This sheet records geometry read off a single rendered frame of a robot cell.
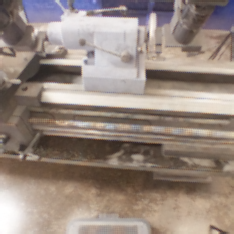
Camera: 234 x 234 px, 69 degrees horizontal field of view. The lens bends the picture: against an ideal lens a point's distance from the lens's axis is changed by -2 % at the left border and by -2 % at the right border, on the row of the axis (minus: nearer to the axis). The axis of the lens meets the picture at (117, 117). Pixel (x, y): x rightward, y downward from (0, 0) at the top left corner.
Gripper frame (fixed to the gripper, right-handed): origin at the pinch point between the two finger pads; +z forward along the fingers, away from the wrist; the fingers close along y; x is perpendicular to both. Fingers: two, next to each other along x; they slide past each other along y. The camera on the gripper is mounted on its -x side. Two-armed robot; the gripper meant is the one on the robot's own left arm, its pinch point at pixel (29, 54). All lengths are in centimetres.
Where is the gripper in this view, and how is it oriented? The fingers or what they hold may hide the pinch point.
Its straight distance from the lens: 63.2
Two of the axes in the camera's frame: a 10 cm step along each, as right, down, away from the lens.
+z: 0.0, 1.9, 9.8
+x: 0.0, 9.8, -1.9
